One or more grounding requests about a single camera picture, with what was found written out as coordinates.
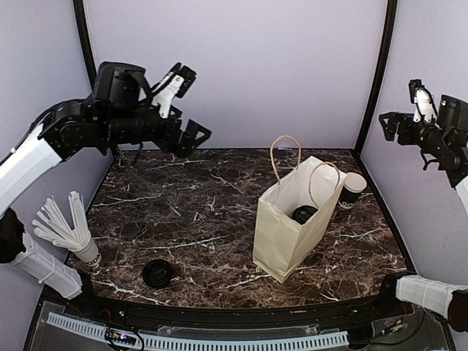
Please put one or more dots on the white slotted cable duct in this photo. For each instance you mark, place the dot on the white slotted cable duct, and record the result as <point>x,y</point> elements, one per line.
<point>121,339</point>

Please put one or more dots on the black paper coffee cup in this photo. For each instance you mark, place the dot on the black paper coffee cup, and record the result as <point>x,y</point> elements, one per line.
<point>303,214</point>

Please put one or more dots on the black plastic cup lid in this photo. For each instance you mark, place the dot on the black plastic cup lid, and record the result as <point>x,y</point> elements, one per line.
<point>157,274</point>

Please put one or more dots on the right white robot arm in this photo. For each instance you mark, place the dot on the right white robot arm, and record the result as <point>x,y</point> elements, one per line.
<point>448,146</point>

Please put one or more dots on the black frame post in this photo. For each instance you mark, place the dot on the black frame post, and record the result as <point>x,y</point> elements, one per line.
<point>379,73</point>
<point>88,58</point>

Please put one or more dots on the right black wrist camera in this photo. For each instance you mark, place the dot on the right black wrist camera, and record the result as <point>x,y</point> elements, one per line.
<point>452,113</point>

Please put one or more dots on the white cup with straws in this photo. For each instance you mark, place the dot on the white cup with straws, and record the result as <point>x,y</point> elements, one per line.
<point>52,226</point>

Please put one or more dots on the left black frame post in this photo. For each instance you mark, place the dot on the left black frame post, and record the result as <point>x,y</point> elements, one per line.
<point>88,58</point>

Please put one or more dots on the cream paper bag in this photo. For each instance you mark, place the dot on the cream paper bag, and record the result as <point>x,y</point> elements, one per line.
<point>294,213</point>

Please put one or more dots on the right black frame post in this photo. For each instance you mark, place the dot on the right black frame post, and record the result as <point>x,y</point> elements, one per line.
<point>379,73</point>

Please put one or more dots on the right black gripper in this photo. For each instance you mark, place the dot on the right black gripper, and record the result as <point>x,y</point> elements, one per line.
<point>395,117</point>

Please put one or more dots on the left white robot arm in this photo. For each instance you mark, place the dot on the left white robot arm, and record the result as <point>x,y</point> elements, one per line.
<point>56,136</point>

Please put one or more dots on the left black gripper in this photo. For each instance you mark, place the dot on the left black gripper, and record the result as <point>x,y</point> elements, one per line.
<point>187,143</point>

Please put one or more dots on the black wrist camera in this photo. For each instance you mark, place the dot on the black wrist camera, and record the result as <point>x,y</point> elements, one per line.
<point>452,113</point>
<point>118,84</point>

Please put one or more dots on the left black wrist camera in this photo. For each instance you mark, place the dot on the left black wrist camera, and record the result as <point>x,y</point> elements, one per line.
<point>118,84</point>

